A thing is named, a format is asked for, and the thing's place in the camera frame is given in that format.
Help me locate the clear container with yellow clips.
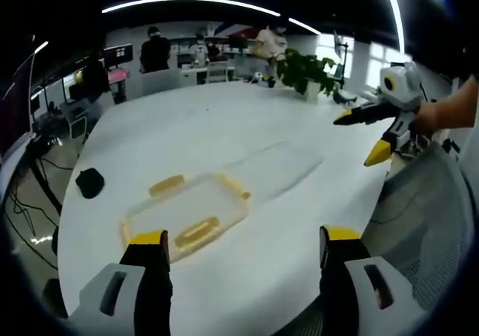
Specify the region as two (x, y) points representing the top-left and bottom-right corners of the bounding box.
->
(118, 171), (252, 266)

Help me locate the person's right hand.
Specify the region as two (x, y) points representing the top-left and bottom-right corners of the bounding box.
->
(414, 102), (452, 139)

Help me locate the white storage cart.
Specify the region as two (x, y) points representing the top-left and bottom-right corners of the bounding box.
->
(58, 98), (103, 141)

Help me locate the green potted plant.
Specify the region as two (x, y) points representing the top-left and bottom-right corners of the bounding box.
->
(275, 48), (340, 102)

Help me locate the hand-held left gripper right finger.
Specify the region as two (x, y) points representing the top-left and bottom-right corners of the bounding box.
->
(318, 224), (428, 336)

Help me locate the long ceiling light strip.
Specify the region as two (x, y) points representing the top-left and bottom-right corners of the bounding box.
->
(100, 0), (282, 17)

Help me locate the small black pouch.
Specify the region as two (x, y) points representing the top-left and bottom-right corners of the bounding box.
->
(75, 168), (106, 200)

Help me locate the curved ceiling light strip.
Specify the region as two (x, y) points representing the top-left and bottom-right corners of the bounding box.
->
(378, 0), (408, 66)

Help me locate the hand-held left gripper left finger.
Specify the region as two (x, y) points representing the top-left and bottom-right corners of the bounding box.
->
(68, 230), (174, 336)

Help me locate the pink cart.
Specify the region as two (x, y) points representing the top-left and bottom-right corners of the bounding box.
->
(107, 67), (131, 103)

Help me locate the small black white figure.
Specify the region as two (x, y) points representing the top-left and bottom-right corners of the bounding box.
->
(249, 71), (277, 88)

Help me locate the short ceiling light strip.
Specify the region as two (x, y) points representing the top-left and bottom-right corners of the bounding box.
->
(287, 16), (323, 36)

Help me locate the grey mesh office chair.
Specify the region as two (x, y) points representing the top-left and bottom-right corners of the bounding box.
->
(287, 140), (475, 336)

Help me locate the dark computer monitor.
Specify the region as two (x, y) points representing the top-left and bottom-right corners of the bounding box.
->
(103, 43), (134, 68)

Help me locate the clear plastic lid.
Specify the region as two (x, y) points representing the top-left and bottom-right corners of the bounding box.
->
(223, 140), (326, 204)

